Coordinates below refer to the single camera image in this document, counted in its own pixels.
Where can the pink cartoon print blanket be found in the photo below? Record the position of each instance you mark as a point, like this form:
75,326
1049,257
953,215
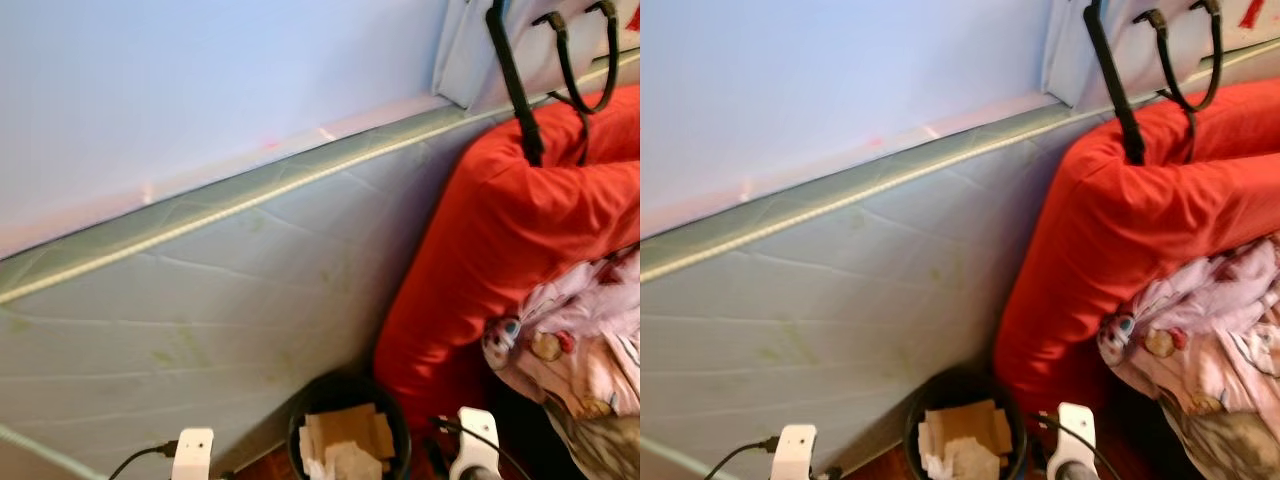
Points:
1210,300
590,310

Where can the red folded foam mattress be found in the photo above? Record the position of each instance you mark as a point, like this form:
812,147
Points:
1120,220
500,230

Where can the green quilted mattress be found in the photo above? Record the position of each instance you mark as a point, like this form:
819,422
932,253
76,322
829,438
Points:
820,320
200,320

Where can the bed with grey floral sheet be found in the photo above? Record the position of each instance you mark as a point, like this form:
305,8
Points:
600,450
1230,450

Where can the red tassel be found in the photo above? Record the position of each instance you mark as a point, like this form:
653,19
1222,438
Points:
1250,14
634,15

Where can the black waste bin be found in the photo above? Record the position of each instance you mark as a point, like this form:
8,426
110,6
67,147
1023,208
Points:
340,385
960,382

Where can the brown cardboard piece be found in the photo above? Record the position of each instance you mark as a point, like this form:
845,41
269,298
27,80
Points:
965,420
350,425

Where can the white crumpled tissue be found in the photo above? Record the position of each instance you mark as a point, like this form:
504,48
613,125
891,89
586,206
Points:
965,460
350,462

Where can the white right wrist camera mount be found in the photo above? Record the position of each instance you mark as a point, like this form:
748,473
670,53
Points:
1075,430
478,435

